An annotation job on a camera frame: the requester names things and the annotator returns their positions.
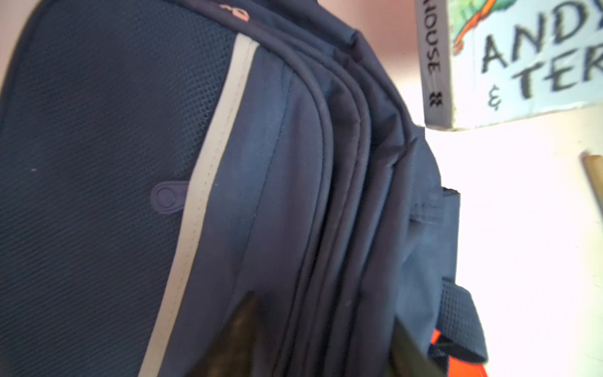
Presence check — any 91-storey treehouse book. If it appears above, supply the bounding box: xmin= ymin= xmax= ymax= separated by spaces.
xmin=416 ymin=0 xmax=602 ymax=130

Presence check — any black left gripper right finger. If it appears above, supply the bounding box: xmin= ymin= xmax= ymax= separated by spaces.
xmin=388 ymin=320 xmax=444 ymax=377

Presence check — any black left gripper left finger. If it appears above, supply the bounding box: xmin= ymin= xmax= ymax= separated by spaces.
xmin=186 ymin=292 xmax=258 ymax=377

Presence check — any red snack packet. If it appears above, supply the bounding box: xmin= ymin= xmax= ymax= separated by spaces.
xmin=428 ymin=330 xmax=488 ymax=377

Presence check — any navy blue student backpack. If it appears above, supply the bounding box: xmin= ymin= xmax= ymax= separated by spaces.
xmin=1 ymin=1 xmax=488 ymax=376

